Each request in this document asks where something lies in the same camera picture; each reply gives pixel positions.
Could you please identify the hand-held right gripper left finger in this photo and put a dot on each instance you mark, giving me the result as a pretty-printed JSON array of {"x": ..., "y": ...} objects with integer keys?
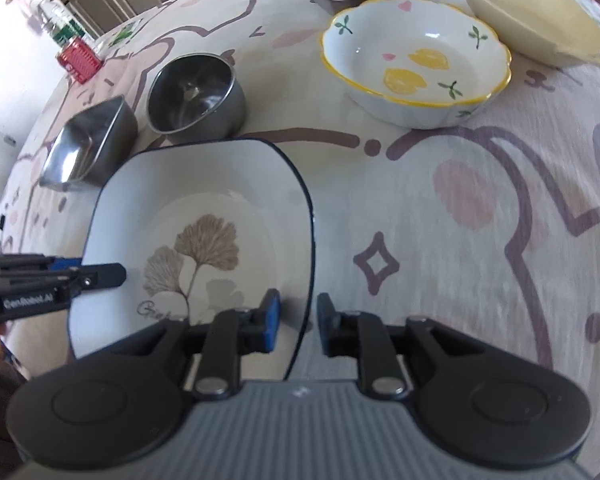
[{"x": 271, "y": 322}]

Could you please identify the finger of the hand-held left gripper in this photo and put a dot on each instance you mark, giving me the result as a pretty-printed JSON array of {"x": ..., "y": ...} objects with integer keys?
[
  {"x": 102, "y": 276},
  {"x": 62, "y": 261}
]

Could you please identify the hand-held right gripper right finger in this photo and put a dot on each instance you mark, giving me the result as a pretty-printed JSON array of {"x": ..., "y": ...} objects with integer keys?
[{"x": 325, "y": 327}]

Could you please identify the small square steel dish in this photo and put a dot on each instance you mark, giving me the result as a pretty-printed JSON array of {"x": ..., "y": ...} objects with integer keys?
[{"x": 80, "y": 145}]

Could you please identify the round steel bowl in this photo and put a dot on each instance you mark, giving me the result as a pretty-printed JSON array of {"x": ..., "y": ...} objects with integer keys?
[{"x": 190, "y": 90}]

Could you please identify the white lemon print bowl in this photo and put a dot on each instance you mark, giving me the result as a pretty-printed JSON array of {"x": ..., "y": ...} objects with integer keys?
[{"x": 370, "y": 50}]

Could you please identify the bear print tablecloth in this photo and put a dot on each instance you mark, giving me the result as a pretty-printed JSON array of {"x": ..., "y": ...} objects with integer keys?
[{"x": 430, "y": 260}]

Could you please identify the red soda can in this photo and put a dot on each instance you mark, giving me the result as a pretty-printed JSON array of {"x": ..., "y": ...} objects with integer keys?
[{"x": 80, "y": 60}]

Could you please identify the green packet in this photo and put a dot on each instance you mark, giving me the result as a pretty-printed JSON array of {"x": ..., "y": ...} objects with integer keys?
[{"x": 125, "y": 34}]

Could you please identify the clear plastic water bottle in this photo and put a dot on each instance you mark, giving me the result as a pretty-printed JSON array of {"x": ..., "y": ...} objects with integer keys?
[{"x": 62, "y": 25}]

